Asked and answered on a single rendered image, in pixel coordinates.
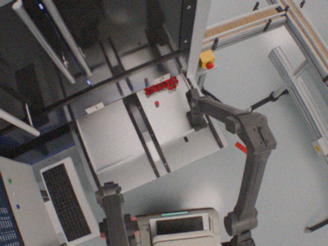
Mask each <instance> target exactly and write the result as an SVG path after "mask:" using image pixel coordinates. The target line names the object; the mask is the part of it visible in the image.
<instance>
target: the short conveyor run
mask: <svg viewBox="0 0 328 246"><path fill-rule="evenodd" d="M279 5H280V4H273V5H270V6H267V7H264V8H261V9H258V6H259V2H256V5H254V8H253V10H252V11H251V12H249V13H245V14H242V15H240V16H239V15H238V16H236V17H233V18H230V19H227V20H224V21H221V22H219V23H216V24H212V25H210V26H208V27H206V30H205V35H204V39H203V44H202V47H201V49H203V48H205V47H207V46H208V47H209V48H210V49H211V51H212V52H215V51H217V50H221V49H223V48H225V47H227V46H231V45H234V44H236V43H239V42H242V41H243V40H247V39H249V38H252V37H255V36H257V35H261V34H262V33H266V32H269V31H271V30H274V29H277V28H281V27H282V26H283V25H284V23H285V22H286V20H287V19H286V17H285V15H284V14H286V12H285V11H284V12H281V10H280V9H279V8H278V7H279Z"/></svg>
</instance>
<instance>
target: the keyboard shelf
mask: <svg viewBox="0 0 328 246"><path fill-rule="evenodd" d="M62 163H63V164H64V165H65V168H66V170H67V174H68V176H69V179H70V182H71V184H72V186H73V189H74V192H75V194H76V197H77V200H78V202H79V203H80V206H81V209H82V212H83V214H84V216H85V218H86V221H87V224H88V226H89V229H90V230H91V234H89V235H87V236H83V237H82V238H78V239H77V240H74V241H71V242H68V241H67V238H66V236H65V234H64V231H63V229H62V225H61V224H60V222H59V219H58V217H57V213H56V211H55V209H54V207H53V203H52V200H51V198H50V195H49V192H48V189H47V187H46V184H45V181H44V178H43V176H42V172H44V171H46V170H49V169H51V168H53V167H55V166H57V165H60V164H62ZM40 174H41V176H42V179H43V181H44V184H45V187H46V190H47V194H48V196H49V199H50V200H49V201H47V202H45V203H44V204H45V207H46V208H47V212H48V214H49V217H50V221H51V222H52V224H53V227H54V230H55V233H56V234H58V233H60V232H63V235H64V237H65V240H66V243H67V244H68V246H73V245H76V244H79V243H81V242H84V241H87V240H89V239H92V238H93V237H94V238H95V237H97V236H99V235H100V229H99V226H98V224H97V220H96V218H95V216H94V215H93V212H92V209H91V206H90V204H89V202H88V200H87V198H86V194H85V192H84V189H83V187H82V184H81V183H80V180H79V178H78V175H77V172H76V169H75V167H74V163H73V160H72V158H71V157H67V158H64V159H63V160H60V161H58V162H55V163H54V164H51V165H50V166H47V167H45V168H42V169H41V170H40Z"/></svg>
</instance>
